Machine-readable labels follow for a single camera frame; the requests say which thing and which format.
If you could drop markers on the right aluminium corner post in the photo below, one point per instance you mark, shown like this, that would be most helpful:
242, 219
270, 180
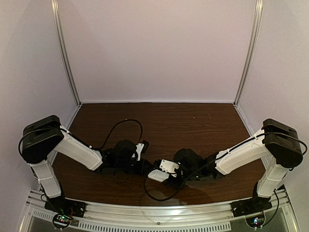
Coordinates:
257, 19

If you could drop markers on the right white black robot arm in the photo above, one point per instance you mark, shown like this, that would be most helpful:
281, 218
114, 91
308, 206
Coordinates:
275, 140

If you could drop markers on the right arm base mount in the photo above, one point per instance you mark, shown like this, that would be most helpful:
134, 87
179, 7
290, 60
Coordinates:
253, 209

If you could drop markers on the left aluminium corner post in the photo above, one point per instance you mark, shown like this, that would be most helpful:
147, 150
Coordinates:
63, 51

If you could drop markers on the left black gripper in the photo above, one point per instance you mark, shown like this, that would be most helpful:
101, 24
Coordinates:
142, 171

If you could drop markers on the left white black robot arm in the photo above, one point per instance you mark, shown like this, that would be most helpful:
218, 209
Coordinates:
47, 135

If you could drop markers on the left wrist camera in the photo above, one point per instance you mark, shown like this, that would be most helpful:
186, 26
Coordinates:
141, 148

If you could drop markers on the aluminium corner post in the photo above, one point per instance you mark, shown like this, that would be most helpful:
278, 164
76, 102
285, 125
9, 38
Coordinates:
63, 51
257, 19

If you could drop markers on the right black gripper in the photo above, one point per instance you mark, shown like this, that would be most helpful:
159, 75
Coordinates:
174, 182

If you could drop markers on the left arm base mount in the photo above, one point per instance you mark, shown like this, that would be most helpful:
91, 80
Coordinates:
66, 210

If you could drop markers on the white remote control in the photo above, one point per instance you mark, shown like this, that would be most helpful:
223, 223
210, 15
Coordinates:
158, 175

